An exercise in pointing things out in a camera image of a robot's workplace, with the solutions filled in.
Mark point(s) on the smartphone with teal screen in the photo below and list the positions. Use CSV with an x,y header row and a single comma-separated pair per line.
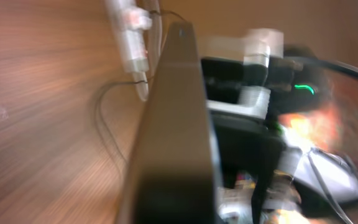
x,y
174,171

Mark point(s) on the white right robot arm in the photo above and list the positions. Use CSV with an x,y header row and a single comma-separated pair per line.
x,y
273,171

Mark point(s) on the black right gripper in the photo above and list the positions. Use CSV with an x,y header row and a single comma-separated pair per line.
x,y
254,146

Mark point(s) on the white power strip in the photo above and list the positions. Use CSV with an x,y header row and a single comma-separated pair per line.
x,y
128,23

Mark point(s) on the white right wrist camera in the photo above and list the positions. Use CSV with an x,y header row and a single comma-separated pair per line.
x,y
236,72

